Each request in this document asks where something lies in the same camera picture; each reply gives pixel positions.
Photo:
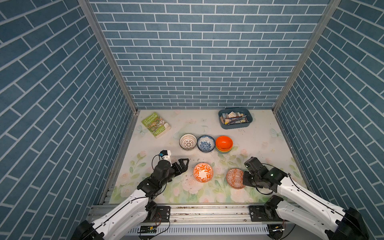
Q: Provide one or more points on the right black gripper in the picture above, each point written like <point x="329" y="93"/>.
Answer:
<point x="245" y="181"/>

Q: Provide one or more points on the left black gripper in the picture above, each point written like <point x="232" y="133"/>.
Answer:
<point x="183" y="168"/>

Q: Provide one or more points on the orange floral bowl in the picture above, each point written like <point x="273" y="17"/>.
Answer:
<point x="203" y="172"/>

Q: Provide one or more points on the red geometric patterned bowl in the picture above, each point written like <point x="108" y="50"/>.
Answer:
<point x="234" y="178"/>

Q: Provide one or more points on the white brown patterned bowl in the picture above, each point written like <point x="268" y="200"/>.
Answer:
<point x="188" y="142"/>

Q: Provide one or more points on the plain orange bowl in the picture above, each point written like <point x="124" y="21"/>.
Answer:
<point x="224" y="143"/>

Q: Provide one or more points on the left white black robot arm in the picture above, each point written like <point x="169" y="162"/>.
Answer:
<point x="137" y="208"/>

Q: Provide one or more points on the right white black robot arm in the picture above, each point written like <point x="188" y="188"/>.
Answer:
<point x="294" y="203"/>

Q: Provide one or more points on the green cover book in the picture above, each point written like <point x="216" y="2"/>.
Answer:
<point x="156" y="125"/>

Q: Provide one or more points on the right circuit board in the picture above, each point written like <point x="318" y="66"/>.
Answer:
<point x="275" y="232"/>

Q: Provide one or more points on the art supplies in bin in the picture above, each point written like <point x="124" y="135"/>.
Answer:
<point x="233" y="118"/>

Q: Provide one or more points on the teal plastic bin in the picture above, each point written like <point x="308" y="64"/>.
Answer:
<point x="241" y="110"/>

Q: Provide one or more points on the left green circuit board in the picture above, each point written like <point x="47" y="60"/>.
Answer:
<point x="148" y="230"/>

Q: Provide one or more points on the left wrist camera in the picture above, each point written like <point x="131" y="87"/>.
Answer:
<point x="165" y="155"/>

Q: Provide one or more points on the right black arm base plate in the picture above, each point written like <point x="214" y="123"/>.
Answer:
<point x="259" y="213"/>

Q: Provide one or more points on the aluminium mounting rail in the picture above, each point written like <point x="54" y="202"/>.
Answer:
<point x="189" y="214"/>

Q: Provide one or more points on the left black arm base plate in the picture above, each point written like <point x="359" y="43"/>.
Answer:
<point x="159" y="214"/>

